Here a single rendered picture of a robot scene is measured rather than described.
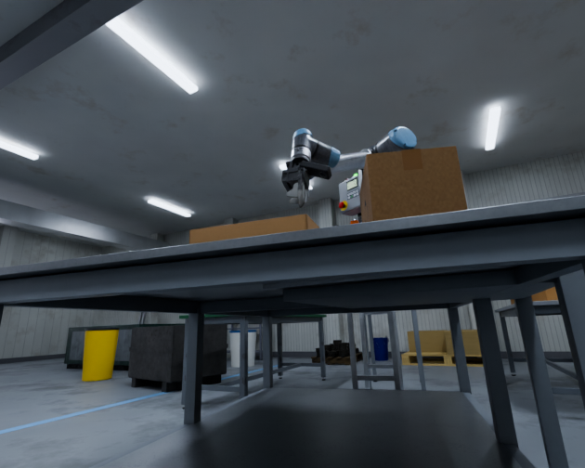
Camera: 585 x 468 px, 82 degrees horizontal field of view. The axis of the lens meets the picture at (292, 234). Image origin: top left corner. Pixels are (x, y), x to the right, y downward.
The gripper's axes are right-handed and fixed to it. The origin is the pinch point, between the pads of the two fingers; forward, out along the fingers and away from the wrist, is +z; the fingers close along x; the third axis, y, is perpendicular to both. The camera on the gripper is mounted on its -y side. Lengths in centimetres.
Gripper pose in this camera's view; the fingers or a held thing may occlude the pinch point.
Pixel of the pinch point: (302, 203)
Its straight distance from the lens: 111.2
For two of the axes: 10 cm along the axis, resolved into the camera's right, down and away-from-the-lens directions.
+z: -0.8, 8.2, -5.6
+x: -3.1, -5.6, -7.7
